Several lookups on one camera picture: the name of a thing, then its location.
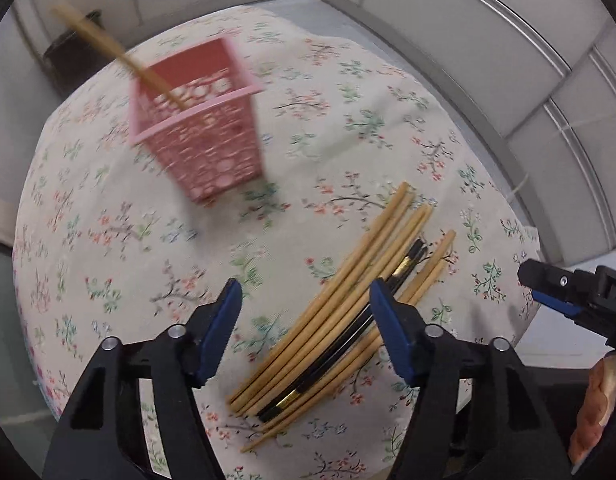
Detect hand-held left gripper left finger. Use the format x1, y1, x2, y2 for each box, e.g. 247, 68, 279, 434
40, 278, 243, 480

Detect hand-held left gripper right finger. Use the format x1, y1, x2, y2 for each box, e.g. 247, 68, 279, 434
369, 279, 578, 480

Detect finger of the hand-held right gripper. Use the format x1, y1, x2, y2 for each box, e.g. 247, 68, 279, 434
516, 259, 596, 321

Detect black chopstick with gold band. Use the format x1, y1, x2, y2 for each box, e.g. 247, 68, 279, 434
263, 244, 429, 424
257, 239, 423, 422

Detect pile of bamboo chopsticks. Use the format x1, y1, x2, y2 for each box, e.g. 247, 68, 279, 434
227, 182, 459, 453

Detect pink perforated plastic basket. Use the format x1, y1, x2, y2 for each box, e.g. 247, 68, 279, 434
128, 37, 266, 206

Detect bamboo chopstick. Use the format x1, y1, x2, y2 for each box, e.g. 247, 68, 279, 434
50, 2, 189, 111

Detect person's right hand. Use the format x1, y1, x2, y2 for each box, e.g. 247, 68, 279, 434
570, 360, 616, 463

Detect floral tablecloth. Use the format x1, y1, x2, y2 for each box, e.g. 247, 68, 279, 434
12, 4, 541, 480

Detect white kitchen base cabinets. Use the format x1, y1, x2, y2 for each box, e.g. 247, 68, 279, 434
308, 0, 616, 271

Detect brown trash bin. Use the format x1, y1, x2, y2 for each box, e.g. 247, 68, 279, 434
42, 10, 109, 96

